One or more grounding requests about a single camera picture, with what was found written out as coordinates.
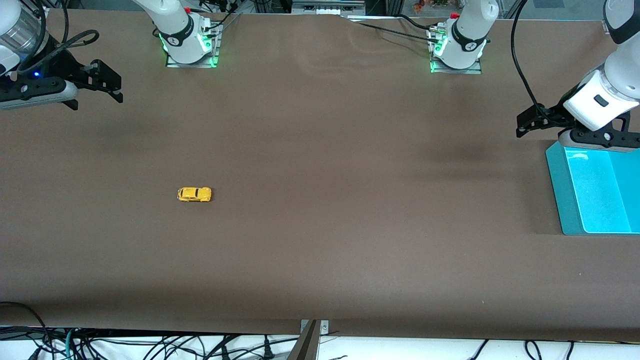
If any yellow beetle toy car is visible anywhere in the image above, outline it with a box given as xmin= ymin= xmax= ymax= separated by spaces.
xmin=177 ymin=186 xmax=212 ymax=203

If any teal plastic bin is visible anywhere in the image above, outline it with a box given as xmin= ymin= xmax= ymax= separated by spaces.
xmin=545 ymin=140 xmax=640 ymax=236

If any grey power strip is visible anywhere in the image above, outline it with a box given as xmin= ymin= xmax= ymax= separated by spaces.
xmin=291 ymin=0 xmax=366 ymax=16

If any brown table cover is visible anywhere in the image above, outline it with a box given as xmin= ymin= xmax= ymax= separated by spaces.
xmin=0 ymin=9 xmax=640 ymax=344

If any dark table support beam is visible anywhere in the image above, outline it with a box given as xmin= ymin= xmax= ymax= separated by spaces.
xmin=286 ymin=320 xmax=321 ymax=360

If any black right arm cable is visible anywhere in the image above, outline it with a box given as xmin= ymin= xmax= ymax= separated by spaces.
xmin=17 ymin=0 xmax=101 ymax=71

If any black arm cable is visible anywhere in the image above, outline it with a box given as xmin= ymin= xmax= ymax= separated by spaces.
xmin=17 ymin=0 xmax=101 ymax=71
xmin=510 ymin=0 xmax=551 ymax=118

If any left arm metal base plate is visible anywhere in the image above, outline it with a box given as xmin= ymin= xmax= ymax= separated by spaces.
xmin=428 ymin=25 xmax=484 ymax=75

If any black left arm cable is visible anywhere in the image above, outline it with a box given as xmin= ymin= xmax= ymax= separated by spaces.
xmin=510 ymin=0 xmax=551 ymax=118

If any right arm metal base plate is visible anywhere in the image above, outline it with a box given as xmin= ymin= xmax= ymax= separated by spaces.
xmin=165 ymin=21 xmax=222 ymax=69

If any black base cable bundle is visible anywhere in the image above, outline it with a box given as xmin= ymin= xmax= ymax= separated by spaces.
xmin=200 ymin=0 xmax=242 ymax=36

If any short black table cable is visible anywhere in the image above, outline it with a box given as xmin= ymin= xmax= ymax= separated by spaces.
xmin=397 ymin=13 xmax=443 ymax=33

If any long black table cable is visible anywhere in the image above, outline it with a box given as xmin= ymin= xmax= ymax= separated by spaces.
xmin=345 ymin=16 xmax=441 ymax=45

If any black looped floor cable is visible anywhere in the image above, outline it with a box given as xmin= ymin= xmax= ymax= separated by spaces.
xmin=0 ymin=301 xmax=53 ymax=360

